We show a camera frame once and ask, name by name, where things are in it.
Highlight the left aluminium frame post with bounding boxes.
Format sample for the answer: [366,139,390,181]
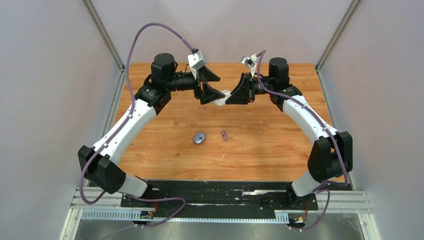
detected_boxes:
[82,0,126,85]

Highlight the right aluminium frame post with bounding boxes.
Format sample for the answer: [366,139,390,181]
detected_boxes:
[315,0,362,78]

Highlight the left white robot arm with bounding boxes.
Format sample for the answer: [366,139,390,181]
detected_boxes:
[78,49,225,207]

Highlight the aluminium frame post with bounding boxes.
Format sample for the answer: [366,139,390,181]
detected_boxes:
[315,0,362,78]
[82,0,126,85]

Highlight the blue-grey earbud case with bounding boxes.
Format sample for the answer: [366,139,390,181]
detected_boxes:
[193,132,206,145]

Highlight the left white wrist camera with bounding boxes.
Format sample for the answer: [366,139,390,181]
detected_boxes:
[187,48,207,80]

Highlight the white earbud charging case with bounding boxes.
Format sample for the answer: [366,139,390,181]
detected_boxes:
[213,89,231,107]

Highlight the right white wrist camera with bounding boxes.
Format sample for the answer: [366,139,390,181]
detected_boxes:
[241,54,258,77]

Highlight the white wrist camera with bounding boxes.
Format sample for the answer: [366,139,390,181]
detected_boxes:
[241,54,258,77]
[187,48,207,80]

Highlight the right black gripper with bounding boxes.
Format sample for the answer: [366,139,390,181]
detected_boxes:
[225,72,275,105]

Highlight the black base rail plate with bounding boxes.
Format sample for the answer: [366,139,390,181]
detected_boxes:
[113,179,319,220]

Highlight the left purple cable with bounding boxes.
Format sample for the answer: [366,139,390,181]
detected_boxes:
[78,22,200,229]

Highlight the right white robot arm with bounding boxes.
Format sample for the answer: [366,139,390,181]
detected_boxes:
[215,54,353,209]

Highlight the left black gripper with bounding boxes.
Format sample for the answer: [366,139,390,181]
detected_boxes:
[166,65,225,105]

